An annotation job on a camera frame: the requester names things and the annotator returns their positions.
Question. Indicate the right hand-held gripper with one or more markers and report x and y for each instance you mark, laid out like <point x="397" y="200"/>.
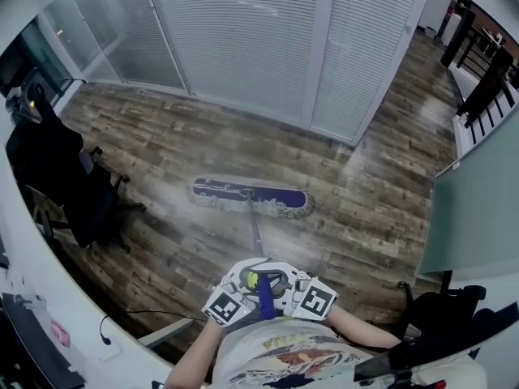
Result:
<point x="314" y="302"/>

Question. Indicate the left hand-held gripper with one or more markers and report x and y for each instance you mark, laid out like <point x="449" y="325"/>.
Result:
<point x="227" y="308"/>

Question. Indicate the blue mop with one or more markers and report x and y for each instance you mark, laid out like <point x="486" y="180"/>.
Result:
<point x="265" y="298"/>

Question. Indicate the person's right forearm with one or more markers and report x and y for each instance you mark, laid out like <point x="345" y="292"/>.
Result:
<point x="361" y="332"/>

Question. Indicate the person's left forearm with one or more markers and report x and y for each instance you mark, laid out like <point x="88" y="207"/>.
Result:
<point x="194" y="355"/>

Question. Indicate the wooden plank floor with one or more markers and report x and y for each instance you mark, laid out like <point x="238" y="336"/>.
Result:
<point x="182" y="136"/>

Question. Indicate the neon yellow shoe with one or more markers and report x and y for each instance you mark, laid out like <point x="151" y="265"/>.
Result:
<point x="252" y="280"/>

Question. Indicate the white printed t-shirt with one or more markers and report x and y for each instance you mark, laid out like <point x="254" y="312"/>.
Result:
<point x="284" y="359"/>

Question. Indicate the grey desk leg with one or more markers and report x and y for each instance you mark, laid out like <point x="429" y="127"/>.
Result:
<point x="166" y="332"/>

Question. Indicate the white desk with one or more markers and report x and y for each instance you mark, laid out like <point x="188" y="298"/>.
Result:
<point x="81" y="326"/>

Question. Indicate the pink rectangular tag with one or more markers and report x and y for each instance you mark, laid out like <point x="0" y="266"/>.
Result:
<point x="61" y="334"/>

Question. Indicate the frosted glass partition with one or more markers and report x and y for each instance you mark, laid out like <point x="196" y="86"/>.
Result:
<point x="474" y="209"/>

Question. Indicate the black monitor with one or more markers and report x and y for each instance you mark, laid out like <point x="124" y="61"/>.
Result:
<point x="32" y="347"/>

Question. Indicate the wide white venetian blind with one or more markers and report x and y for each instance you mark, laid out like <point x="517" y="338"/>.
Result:
<point x="243" y="43"/>

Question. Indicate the narrow white venetian blind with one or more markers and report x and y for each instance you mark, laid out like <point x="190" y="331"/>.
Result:
<point x="357" y="55"/>

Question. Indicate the black backpack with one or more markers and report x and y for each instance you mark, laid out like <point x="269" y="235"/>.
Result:
<point x="44" y="136"/>

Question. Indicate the black stair railing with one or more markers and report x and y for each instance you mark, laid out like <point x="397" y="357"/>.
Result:
<point x="486" y="87"/>

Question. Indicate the venetian blind behind glass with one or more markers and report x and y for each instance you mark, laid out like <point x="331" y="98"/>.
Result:
<point x="113" y="35"/>

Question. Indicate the clear plastic bag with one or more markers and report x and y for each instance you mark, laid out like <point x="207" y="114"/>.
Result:
<point x="20" y="103"/>

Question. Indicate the dark glass door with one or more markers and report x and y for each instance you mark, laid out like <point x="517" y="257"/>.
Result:
<point x="28" y="67"/>

